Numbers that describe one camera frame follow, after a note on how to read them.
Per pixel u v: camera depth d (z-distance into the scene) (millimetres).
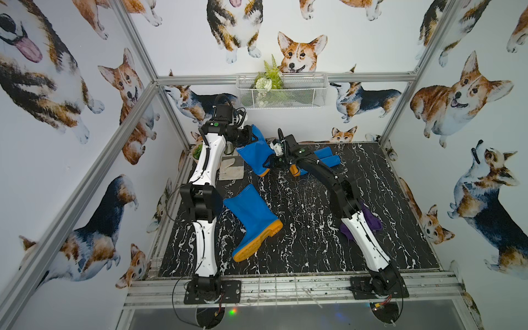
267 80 822
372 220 877
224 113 712
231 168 1108
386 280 641
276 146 965
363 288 734
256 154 921
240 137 782
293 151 841
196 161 602
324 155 1175
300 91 924
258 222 867
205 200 567
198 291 677
